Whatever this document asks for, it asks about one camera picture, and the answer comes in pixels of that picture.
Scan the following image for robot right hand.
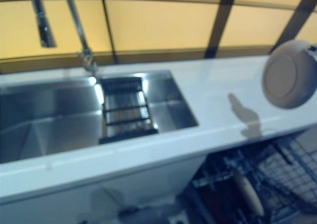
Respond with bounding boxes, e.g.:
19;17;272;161
306;44;317;61

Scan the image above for white glossy cabinet front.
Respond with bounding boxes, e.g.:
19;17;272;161
0;157;207;224

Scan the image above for chrome kitchen faucet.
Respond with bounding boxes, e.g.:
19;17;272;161
29;0;103;82

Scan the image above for dark wire dishwasher rack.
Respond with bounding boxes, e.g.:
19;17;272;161
193;129;317;224

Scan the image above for stainless steel sink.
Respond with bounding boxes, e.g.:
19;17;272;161
0;69;200;164

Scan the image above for black roll-up drying rack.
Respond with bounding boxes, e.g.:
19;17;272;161
98;76;159;145

